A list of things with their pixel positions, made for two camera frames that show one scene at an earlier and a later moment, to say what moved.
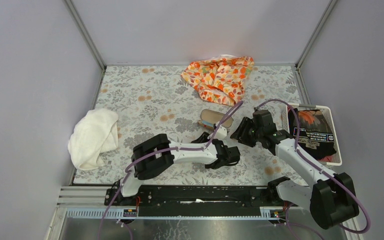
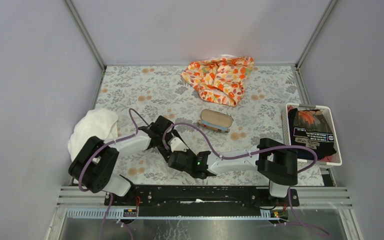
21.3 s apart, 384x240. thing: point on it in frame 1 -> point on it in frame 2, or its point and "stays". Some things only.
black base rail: (200, 201) stays
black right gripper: (240, 134) -> (188, 152)
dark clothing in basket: (315, 137) stays
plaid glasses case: (209, 117) stays
